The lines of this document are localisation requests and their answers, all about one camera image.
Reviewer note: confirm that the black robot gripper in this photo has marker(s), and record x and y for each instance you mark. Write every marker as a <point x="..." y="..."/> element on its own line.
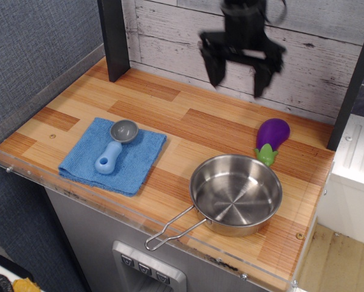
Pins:
<point x="243" y="35"/>

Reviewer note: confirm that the purple toy eggplant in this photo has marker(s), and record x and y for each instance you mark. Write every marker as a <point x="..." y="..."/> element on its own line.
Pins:
<point x="271" y="134"/>

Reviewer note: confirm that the stainless steel pot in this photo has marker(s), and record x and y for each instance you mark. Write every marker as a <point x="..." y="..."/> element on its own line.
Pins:
<point x="233" y="195"/>

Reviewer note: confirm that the blue grey toy scoop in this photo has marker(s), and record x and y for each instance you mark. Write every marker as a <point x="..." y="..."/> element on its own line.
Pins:
<point x="122" y="132"/>

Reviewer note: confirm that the blue folded cloth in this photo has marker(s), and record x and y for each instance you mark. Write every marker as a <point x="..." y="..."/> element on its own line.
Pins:
<point x="132" y="166"/>

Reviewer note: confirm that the silver control panel with buttons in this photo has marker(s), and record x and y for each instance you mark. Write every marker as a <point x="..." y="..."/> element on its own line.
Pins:
<point x="141" y="272"/>

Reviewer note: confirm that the grey cabinet front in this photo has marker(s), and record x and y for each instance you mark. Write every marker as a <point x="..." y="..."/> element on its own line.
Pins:
<point x="112" y="255"/>

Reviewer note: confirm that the yellow tape lump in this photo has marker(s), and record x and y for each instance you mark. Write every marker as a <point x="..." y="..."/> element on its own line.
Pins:
<point x="25" y="285"/>

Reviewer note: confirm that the black right frame post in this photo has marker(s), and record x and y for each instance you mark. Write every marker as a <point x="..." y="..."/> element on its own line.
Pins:
<point x="348" y="103"/>

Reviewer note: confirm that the black frame post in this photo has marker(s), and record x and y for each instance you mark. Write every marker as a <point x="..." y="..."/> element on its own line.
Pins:
<point x="114" y="38"/>
<point x="348" y="103"/>

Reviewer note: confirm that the black left frame post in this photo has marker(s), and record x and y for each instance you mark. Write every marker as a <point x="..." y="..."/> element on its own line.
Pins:
<point x="114" y="38"/>

